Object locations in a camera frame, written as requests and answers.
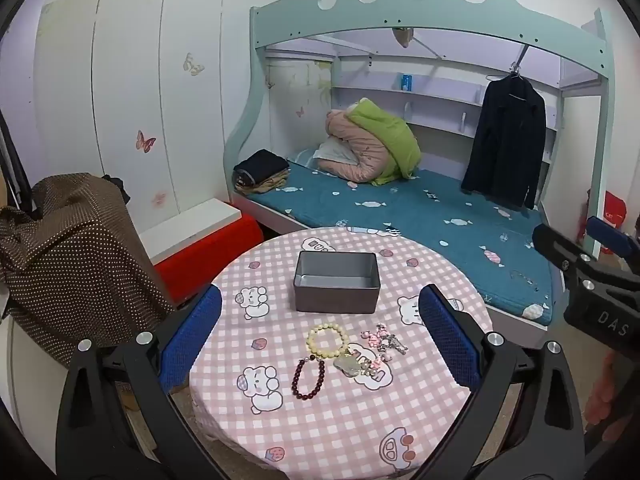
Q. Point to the small blue box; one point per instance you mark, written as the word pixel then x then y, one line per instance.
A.
pixel 406 81

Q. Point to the white pillow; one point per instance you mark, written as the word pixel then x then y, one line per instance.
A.
pixel 326 152

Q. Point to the pale pendant charm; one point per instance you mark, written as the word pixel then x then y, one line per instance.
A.
pixel 347 365

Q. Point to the black cloth piece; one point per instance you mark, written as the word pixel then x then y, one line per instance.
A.
pixel 115 185

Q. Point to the red bag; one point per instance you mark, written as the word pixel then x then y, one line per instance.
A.
pixel 614 220

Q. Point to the folded dark clothes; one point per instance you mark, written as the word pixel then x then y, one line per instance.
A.
pixel 260 166

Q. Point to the black hanging jacket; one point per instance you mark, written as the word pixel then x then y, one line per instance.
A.
pixel 507 145

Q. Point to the clothes hanger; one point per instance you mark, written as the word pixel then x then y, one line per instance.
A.
pixel 516 71

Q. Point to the person's right hand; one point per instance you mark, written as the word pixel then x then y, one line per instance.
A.
pixel 606 400

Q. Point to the red stool with white top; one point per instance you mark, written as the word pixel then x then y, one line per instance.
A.
pixel 200 250

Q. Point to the brown dotted cloth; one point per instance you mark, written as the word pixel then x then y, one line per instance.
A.
pixel 75 260

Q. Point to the grey metal box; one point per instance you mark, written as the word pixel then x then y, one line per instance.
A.
pixel 336 285

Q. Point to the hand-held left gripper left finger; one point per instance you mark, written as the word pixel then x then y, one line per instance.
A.
pixel 192 335

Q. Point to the white yellow butterfly sticker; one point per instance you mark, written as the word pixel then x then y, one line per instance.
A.
pixel 193 65

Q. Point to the green blanket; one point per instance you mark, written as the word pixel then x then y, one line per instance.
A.
pixel 392 132

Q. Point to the black stand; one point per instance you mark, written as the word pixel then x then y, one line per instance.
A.
pixel 12 165

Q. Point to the pink checked bear tablecloth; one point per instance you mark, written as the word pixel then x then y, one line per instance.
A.
pixel 320 425

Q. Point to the light teal bunk bed frame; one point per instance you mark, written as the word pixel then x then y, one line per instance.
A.
pixel 380 15

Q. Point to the white wardrobe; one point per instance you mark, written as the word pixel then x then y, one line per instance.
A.
pixel 135 100

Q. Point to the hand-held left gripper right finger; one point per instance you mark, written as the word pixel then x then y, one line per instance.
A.
pixel 447 340

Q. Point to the blue candy print bed sheet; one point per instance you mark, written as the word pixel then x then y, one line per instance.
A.
pixel 440 220

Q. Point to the pink quilt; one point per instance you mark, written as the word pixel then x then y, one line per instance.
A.
pixel 357 152

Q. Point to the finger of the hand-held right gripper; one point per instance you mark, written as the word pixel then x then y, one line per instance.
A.
pixel 552 242
pixel 612 240

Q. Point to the white bed shelf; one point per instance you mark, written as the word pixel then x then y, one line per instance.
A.
pixel 440 97

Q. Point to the pale pink butterfly sticker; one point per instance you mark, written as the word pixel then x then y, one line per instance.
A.
pixel 159 199

